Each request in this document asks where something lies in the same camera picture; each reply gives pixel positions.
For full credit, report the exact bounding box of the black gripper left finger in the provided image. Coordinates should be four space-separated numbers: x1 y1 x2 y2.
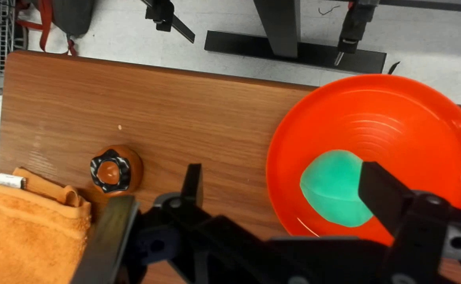
155 163 227 250

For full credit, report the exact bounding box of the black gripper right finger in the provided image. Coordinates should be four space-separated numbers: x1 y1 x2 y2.
357 160 418 250

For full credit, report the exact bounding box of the green plush ball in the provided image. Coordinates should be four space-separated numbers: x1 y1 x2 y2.
298 149 376 229

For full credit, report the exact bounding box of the orange round plate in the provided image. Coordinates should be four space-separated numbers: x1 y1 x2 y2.
264 73 461 250

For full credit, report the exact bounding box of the wooden table with black legs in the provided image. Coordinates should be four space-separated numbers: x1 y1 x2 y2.
0 0 461 284

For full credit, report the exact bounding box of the brown tape roll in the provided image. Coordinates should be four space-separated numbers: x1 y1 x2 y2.
89 144 145 198

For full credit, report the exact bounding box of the orange folded cloth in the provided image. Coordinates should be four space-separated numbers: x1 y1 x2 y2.
0 166 93 284

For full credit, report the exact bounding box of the black bag with red strap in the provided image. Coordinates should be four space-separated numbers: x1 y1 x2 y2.
14 0 96 57

